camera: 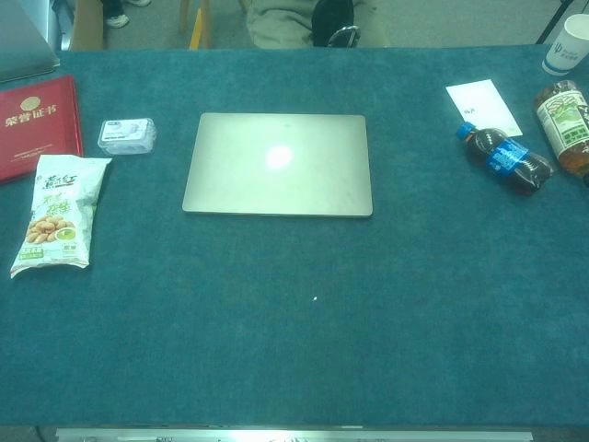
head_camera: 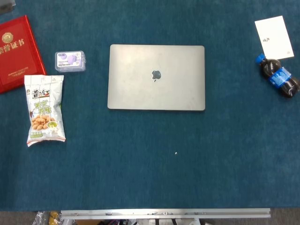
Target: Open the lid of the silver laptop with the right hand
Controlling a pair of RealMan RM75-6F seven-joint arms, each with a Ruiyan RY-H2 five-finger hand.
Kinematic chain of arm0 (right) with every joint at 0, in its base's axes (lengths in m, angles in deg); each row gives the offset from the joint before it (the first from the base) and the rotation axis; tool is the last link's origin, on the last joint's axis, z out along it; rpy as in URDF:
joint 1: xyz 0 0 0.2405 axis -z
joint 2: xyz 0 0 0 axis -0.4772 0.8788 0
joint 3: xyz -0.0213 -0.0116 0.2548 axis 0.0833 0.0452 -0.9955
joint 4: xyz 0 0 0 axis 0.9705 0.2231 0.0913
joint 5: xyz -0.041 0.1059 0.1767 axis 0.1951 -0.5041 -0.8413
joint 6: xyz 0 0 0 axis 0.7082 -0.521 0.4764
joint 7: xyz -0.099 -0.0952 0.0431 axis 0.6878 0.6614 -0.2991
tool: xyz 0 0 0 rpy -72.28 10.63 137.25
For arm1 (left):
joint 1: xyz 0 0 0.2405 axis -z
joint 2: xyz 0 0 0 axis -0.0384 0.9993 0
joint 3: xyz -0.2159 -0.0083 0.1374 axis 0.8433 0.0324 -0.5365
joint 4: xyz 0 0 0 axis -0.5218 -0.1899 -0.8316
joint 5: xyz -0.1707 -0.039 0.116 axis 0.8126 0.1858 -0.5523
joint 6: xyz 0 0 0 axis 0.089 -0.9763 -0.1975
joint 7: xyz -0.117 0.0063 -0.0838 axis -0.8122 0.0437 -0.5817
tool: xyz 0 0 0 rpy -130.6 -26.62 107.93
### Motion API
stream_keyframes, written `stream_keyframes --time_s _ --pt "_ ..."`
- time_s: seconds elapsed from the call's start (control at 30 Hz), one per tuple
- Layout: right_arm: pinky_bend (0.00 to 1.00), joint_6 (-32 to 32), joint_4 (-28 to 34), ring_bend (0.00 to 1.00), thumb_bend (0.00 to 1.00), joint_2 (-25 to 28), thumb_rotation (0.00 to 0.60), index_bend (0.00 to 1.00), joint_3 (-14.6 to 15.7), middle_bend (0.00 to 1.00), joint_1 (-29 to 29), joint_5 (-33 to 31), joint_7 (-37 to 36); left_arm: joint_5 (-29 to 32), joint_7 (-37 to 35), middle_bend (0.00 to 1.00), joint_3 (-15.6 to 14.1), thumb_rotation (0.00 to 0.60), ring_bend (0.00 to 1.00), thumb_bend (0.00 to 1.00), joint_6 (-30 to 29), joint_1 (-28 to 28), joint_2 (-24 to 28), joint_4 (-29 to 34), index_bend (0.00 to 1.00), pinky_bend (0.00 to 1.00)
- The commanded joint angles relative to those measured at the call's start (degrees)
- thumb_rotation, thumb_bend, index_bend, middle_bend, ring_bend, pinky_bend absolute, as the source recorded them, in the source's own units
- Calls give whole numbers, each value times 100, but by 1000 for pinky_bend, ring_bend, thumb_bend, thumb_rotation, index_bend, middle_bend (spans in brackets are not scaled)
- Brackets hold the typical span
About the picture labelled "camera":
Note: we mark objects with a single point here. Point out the red certificate folder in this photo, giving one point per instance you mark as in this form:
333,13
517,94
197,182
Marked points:
37,138

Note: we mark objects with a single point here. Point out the grey closed laptop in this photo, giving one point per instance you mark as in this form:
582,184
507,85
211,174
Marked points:
23,46

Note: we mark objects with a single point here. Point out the tea bottle green label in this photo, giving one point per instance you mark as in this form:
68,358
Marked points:
568,124

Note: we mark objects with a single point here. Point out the brown cardboard box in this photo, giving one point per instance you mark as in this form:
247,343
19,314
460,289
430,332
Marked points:
87,27

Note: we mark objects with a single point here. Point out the white paper card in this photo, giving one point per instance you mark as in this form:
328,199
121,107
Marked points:
483,103

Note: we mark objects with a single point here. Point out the cola bottle blue label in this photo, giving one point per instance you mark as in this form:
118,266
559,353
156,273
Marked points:
506,159

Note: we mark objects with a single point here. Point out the silver laptop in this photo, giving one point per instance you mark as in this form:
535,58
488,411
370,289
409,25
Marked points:
276,184

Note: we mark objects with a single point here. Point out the black stand legs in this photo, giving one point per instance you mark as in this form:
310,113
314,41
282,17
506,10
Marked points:
554,18

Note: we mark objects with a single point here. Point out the white paper cup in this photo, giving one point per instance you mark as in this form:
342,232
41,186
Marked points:
568,46

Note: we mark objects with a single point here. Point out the person in dark trousers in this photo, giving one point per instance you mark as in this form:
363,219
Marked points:
116,19

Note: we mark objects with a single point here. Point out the teal felt table mat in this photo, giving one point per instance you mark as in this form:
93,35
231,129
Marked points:
294,322

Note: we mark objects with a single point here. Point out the aluminium frame rail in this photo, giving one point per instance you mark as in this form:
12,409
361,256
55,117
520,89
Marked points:
294,435

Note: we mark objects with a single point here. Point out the small clear plastic box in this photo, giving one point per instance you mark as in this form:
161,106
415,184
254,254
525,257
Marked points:
126,138

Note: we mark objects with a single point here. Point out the wooden chair leg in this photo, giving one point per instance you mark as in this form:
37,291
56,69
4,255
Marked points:
200,32

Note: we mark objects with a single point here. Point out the white peanut snack bag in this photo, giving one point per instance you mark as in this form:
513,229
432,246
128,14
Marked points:
55,221

